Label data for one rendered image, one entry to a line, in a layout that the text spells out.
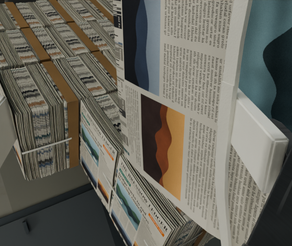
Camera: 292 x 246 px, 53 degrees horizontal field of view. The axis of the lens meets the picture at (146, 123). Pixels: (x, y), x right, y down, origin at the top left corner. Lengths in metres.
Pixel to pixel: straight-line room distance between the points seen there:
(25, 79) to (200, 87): 1.06
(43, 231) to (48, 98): 2.35
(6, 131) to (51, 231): 3.17
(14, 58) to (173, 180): 1.14
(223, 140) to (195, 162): 0.07
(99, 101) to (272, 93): 0.98
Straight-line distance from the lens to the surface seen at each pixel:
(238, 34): 0.16
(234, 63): 0.17
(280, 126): 0.17
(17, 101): 1.13
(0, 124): 0.18
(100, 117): 1.06
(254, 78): 0.19
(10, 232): 3.31
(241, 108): 0.17
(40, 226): 3.33
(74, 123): 1.19
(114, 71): 1.29
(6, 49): 1.44
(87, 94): 1.16
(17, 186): 3.31
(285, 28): 0.17
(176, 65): 0.24
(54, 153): 1.27
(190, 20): 0.22
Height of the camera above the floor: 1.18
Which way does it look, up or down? 29 degrees down
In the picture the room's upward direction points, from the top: 108 degrees counter-clockwise
